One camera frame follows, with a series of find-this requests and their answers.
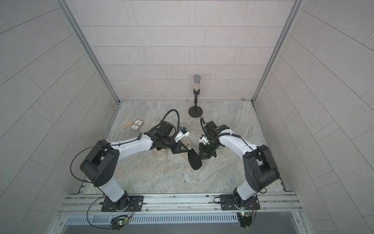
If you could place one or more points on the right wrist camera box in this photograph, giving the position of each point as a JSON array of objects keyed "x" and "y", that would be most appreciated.
[{"x": 204, "y": 140}]

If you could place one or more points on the left controller board with cables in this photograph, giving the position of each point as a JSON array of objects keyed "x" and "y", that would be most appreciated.
[{"x": 119, "y": 222}]

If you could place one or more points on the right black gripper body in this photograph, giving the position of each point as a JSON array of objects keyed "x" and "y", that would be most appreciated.
[{"x": 209, "y": 148}]

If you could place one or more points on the cream canvas sneaker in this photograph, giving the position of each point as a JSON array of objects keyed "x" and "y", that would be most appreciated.
[
  {"x": 160, "y": 154},
  {"x": 185, "y": 155}
]

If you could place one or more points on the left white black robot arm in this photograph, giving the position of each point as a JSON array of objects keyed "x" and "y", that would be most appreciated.
[{"x": 100, "y": 164}]

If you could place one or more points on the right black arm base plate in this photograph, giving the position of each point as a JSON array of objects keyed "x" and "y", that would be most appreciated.
[{"x": 233, "y": 202}]

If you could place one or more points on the black insole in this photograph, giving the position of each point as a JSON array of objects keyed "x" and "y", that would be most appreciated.
[{"x": 194, "y": 160}]

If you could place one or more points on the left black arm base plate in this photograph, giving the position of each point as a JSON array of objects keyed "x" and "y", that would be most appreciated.
[{"x": 125, "y": 204}]

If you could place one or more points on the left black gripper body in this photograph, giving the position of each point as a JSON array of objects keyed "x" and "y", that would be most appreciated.
[{"x": 169, "y": 143}]

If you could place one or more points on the controller board with cables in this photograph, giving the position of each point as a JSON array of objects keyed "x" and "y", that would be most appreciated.
[
  {"x": 245, "y": 219},
  {"x": 119, "y": 222}
]

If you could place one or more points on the small printed card box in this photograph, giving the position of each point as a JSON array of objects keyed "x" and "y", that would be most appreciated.
[{"x": 137, "y": 125}]

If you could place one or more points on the white perforated vent strip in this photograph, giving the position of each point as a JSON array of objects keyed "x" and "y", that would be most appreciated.
[{"x": 155, "y": 219}]

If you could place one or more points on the right controller board with cables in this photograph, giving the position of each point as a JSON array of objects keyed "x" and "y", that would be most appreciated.
[{"x": 245, "y": 219}]

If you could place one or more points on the small wooden block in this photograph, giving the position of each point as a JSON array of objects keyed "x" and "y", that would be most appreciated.
[{"x": 128, "y": 124}]

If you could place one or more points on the black microphone stand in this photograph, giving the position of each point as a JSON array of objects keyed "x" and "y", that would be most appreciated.
[{"x": 196, "y": 111}]

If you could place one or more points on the aluminium mounting rail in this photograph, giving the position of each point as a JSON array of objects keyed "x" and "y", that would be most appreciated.
[{"x": 143, "y": 204}]

